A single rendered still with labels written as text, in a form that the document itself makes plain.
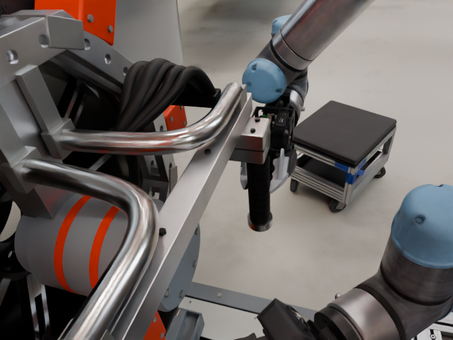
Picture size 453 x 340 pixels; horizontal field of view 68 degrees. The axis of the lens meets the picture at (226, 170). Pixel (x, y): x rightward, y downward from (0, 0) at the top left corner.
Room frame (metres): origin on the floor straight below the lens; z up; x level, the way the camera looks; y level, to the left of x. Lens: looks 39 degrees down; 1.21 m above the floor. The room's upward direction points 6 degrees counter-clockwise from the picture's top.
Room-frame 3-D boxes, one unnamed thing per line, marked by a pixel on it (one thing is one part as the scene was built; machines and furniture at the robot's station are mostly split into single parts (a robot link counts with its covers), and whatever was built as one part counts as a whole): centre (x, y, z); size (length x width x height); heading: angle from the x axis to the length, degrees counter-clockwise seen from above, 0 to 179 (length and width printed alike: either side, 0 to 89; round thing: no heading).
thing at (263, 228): (0.40, -0.05, 0.83); 0.04 x 0.04 x 0.16
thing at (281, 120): (0.53, -0.10, 0.86); 0.12 x 0.08 x 0.09; 159
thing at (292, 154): (0.47, -0.10, 0.83); 0.09 x 0.05 x 0.02; 167
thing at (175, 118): (0.63, 0.12, 0.85); 0.09 x 0.08 x 0.07; 159
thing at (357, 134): (1.28, -0.55, 0.17); 0.43 x 0.36 x 0.34; 132
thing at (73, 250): (0.30, 0.17, 0.85); 0.21 x 0.14 x 0.14; 69
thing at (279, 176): (0.43, -0.09, 0.86); 0.09 x 0.03 x 0.06; 167
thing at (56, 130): (0.38, 0.08, 1.03); 0.19 x 0.18 x 0.11; 69
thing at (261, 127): (0.42, -0.02, 0.93); 0.09 x 0.05 x 0.05; 69
